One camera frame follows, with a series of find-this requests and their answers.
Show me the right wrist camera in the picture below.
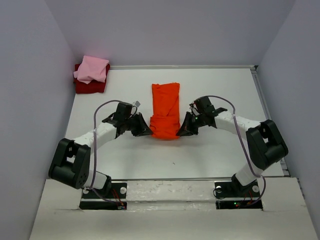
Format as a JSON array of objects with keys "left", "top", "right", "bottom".
[{"left": 189, "top": 102, "right": 199, "bottom": 115}]

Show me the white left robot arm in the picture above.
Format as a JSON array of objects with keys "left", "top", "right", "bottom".
[{"left": 48, "top": 100, "right": 153, "bottom": 200}]

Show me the pink folded t shirt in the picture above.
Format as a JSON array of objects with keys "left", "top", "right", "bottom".
[{"left": 73, "top": 55, "right": 110, "bottom": 85}]

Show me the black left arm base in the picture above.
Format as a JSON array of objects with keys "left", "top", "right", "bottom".
[{"left": 79, "top": 181, "right": 128, "bottom": 211}]

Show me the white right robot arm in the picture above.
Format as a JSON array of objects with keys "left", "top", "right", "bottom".
[{"left": 176, "top": 95, "right": 289, "bottom": 200}]

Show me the dark red folded t shirt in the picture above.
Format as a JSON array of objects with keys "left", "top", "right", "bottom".
[{"left": 73, "top": 77, "right": 107, "bottom": 94}]

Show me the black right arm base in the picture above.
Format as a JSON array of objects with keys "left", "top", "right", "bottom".
[{"left": 212, "top": 181, "right": 263, "bottom": 210}]

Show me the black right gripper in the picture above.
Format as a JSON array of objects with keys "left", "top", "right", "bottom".
[{"left": 177, "top": 111, "right": 206, "bottom": 138}]

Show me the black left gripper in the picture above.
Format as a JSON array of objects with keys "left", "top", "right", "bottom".
[{"left": 123, "top": 113, "right": 152, "bottom": 138}]

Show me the orange t shirt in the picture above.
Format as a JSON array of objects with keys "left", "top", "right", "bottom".
[{"left": 149, "top": 82, "right": 181, "bottom": 140}]

